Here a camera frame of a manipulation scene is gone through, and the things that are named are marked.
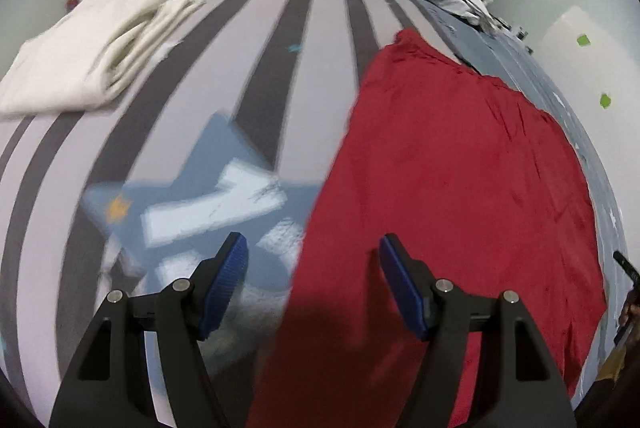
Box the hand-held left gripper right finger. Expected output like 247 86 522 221
378 233 578 428

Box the folded white garment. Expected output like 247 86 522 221
0 0 207 118

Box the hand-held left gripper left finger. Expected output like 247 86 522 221
48 231 249 428

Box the red garment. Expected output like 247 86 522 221
246 28 608 428

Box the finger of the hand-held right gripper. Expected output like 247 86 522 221
613 251 640 289

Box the striped bed cover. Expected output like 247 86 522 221
0 0 632 428

